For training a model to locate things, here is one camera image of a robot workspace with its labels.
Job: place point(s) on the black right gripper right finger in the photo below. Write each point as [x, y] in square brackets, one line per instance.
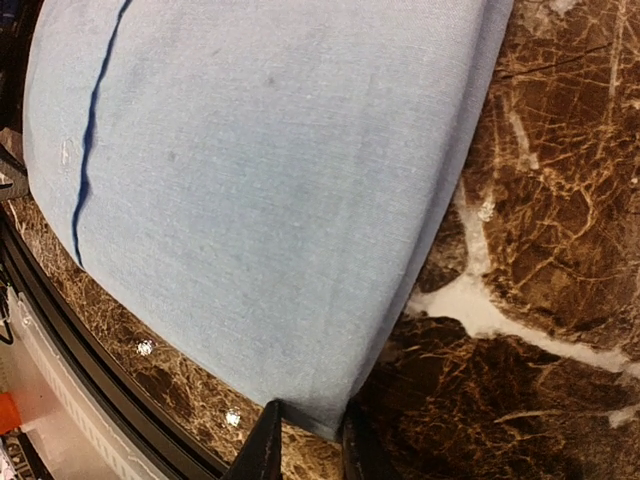
[364, 457]

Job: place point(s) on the orange object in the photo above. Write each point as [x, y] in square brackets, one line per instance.
[9, 415]

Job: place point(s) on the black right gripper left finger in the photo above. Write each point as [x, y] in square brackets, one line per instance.
[261, 455]

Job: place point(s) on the light blue long sleeve shirt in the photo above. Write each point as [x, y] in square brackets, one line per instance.
[259, 182]

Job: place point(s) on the black front rail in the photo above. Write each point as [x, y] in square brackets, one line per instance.
[160, 440]

